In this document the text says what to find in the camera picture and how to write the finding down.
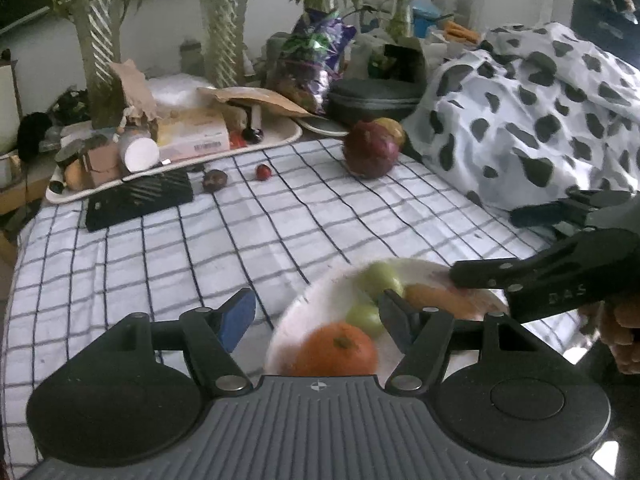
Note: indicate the brown paper envelope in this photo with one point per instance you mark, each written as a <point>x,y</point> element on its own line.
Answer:
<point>260,97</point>

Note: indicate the person's right hand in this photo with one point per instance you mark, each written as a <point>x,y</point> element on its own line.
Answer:
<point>625,335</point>

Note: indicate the purple snack bag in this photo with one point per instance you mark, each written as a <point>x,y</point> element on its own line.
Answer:
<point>310,60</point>

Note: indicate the small red cherry tomato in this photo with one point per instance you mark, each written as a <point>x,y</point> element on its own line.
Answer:
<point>263,172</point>

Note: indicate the green round fruit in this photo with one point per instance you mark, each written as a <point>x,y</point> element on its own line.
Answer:
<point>365,319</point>
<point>381,280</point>

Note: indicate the brown paper bag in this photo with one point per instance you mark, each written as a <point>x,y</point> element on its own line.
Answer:
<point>132,90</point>

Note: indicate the spiral glass plant vase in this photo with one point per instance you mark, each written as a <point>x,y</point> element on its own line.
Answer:
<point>222,35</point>
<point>97,60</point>

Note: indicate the orange packet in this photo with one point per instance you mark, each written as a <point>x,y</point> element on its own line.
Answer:
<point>460,31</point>

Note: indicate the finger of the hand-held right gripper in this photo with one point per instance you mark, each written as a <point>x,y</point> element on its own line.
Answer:
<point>485,275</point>
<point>550,214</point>

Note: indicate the white floral plate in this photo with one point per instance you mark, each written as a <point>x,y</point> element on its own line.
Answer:
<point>315,310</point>

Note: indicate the cow-print blanket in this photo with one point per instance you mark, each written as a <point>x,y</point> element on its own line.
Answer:
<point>525,125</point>

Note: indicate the white plastic bag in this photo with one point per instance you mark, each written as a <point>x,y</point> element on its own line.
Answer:
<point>175,87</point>

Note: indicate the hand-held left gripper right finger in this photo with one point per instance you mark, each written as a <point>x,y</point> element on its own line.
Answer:
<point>402,322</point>

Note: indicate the black fuzzy ball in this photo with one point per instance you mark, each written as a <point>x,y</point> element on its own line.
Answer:
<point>32,132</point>

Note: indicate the dark purple round fruit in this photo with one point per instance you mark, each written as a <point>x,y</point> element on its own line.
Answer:
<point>215,181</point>

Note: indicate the white cylinder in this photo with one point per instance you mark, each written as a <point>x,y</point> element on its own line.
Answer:
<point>141,155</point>

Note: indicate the white tray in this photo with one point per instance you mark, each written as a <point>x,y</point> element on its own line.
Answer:
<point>285,135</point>

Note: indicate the small brown box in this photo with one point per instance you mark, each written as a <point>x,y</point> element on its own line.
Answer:
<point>102,167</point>

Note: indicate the black zip case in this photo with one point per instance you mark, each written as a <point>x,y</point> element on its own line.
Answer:
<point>375,100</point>

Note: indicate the blue container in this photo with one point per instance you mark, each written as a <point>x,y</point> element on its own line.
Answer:
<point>425,15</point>

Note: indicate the black ribbed slab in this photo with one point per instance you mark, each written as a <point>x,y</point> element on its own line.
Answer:
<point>140,197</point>

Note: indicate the large dark red fruit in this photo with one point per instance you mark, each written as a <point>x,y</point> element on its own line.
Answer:
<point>370,152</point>

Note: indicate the orange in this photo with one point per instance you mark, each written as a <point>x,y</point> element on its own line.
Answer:
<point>335,352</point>

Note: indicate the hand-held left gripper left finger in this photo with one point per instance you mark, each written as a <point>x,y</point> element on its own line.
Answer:
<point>237,320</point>

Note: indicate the brown mango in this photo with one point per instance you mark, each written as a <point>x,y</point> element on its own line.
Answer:
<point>440,301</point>

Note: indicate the yellow cardboard box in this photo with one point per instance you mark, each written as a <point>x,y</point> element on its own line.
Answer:
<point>192,132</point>

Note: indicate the white checked bedsheet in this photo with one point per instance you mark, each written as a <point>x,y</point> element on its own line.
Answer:
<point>200,250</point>

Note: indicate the bamboo plant in vase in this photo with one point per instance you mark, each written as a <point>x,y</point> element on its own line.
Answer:
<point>402,15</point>

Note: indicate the small yellow fruit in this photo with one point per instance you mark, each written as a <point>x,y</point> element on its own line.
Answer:
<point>75,175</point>

